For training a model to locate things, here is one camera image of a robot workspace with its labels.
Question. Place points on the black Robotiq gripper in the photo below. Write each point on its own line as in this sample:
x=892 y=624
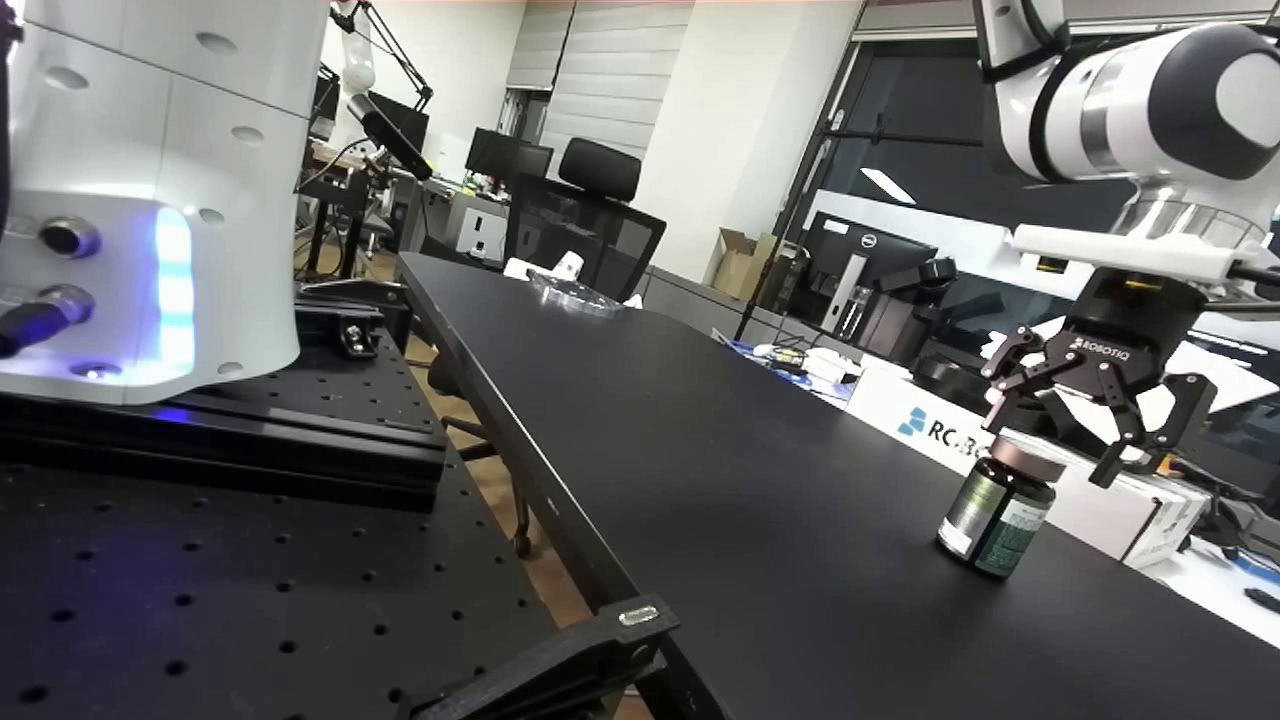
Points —
x=1128 y=331

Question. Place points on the dark green medicine bottle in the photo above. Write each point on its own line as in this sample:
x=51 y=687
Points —
x=993 y=523

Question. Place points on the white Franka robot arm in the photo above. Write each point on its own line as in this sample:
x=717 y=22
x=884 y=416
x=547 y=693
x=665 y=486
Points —
x=203 y=202

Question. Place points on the white Robotiq cardboard box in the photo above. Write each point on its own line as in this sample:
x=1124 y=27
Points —
x=1086 y=517

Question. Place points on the blue white plastic packaging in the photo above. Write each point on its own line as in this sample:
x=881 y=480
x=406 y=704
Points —
x=1249 y=586

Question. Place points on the black desktop equipment stack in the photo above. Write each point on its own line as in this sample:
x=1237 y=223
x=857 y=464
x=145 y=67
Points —
x=866 y=286

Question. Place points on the brown cardboard box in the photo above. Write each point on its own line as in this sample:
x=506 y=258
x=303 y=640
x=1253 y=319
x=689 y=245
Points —
x=736 y=265

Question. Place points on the black office chair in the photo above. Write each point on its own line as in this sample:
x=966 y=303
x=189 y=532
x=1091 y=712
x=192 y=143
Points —
x=603 y=170

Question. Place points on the white window blind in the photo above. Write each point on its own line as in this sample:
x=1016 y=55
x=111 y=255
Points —
x=616 y=75

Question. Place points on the white drawer cabinet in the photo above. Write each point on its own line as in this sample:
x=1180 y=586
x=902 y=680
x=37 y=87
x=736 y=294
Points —
x=481 y=228

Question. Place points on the black computer monitor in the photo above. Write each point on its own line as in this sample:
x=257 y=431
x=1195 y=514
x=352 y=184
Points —
x=401 y=122
x=506 y=158

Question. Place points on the small black clamp block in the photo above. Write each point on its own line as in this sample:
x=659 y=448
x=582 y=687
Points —
x=350 y=331

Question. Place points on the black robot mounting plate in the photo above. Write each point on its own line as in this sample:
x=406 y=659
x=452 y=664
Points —
x=334 y=431

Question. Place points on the black metal frame equipment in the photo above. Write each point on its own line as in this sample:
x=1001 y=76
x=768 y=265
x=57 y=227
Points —
x=267 y=586

